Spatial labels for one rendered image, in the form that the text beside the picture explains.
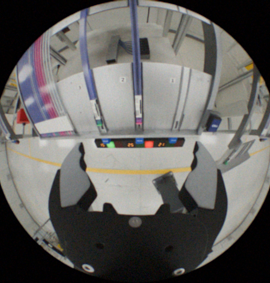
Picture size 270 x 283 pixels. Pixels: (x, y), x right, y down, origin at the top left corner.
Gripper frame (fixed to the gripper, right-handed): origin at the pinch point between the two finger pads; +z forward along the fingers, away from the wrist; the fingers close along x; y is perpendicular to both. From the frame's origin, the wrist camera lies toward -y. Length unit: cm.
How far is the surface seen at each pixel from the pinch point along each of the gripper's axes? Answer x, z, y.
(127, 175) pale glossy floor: -14, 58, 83
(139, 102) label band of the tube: 0.0, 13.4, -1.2
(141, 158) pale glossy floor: 1, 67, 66
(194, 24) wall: 101, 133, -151
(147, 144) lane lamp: 2.8, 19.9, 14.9
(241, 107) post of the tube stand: 43.1, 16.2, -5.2
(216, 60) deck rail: 18.9, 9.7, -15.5
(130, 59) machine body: -3.6, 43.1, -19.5
